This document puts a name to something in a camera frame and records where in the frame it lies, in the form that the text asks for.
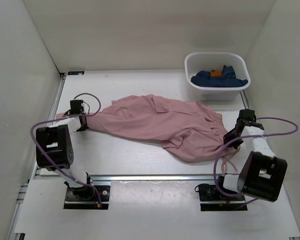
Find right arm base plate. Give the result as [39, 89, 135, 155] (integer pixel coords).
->
[194, 183, 248, 212]

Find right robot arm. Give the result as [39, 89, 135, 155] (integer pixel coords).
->
[213, 109, 288, 202]

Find blue folded jeans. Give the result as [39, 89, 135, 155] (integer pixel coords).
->
[190, 65, 249, 88]

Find aluminium table frame rail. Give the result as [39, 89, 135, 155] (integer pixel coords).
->
[4, 72, 266, 240]

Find pink trousers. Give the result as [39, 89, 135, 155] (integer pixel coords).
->
[55, 93, 242, 176]

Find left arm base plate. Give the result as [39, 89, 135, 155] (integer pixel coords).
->
[63, 185, 111, 210]

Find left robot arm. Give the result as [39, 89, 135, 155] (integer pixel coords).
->
[35, 99, 96, 201]

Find white plastic basket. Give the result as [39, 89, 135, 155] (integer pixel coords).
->
[184, 51, 251, 102]

